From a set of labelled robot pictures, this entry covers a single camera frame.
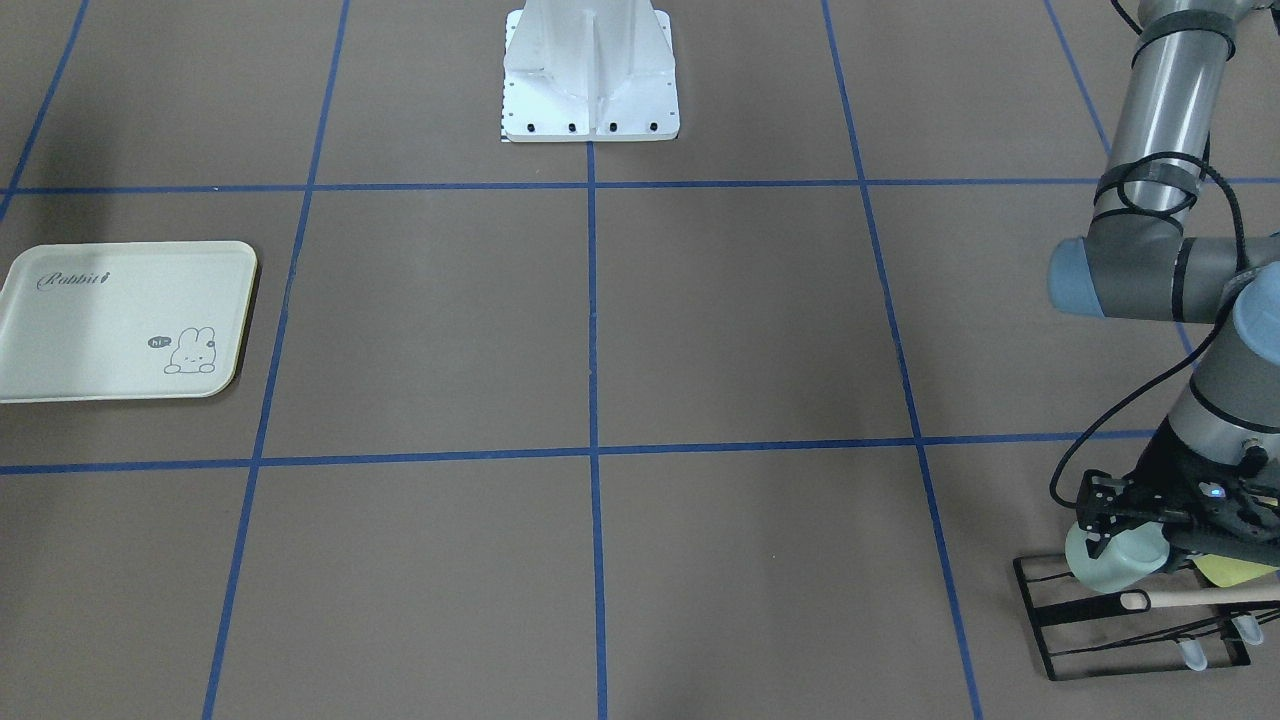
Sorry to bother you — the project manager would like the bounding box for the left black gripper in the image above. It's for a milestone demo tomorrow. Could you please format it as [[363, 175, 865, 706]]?
[[1076, 428, 1279, 568]]

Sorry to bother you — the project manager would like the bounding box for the pale green cup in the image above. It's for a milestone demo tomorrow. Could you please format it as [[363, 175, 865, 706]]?
[[1065, 523, 1171, 594]]

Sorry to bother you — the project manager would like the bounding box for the yellow cup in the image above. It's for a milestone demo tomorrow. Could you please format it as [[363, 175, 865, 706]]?
[[1193, 555, 1277, 588]]

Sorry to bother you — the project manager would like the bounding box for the cream rabbit tray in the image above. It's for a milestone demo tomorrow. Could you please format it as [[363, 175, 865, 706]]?
[[1, 240, 259, 404]]

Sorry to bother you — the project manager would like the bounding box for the black wire cup rack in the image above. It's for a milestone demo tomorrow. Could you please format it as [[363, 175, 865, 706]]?
[[1011, 553, 1260, 682]]

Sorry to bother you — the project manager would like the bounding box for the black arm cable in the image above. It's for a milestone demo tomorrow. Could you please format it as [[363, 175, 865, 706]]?
[[1050, 150, 1245, 506]]

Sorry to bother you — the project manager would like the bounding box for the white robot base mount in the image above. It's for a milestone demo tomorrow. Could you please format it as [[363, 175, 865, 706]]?
[[500, 1, 681, 143]]

